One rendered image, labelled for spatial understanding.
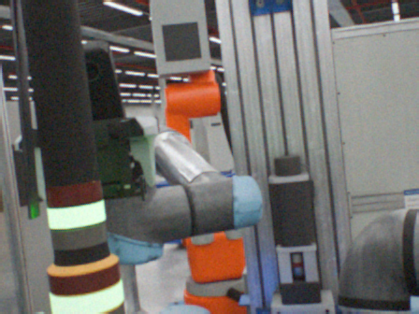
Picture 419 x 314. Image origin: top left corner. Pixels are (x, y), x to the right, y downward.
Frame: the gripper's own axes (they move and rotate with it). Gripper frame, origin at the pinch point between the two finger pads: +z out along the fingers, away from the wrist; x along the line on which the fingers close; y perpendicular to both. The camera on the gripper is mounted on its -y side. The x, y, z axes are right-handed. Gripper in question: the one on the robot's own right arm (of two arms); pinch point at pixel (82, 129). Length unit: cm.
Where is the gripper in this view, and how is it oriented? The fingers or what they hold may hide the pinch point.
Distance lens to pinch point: 39.9
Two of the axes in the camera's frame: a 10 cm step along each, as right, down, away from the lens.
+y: 1.1, 9.9, 0.5
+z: 0.8, 0.4, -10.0
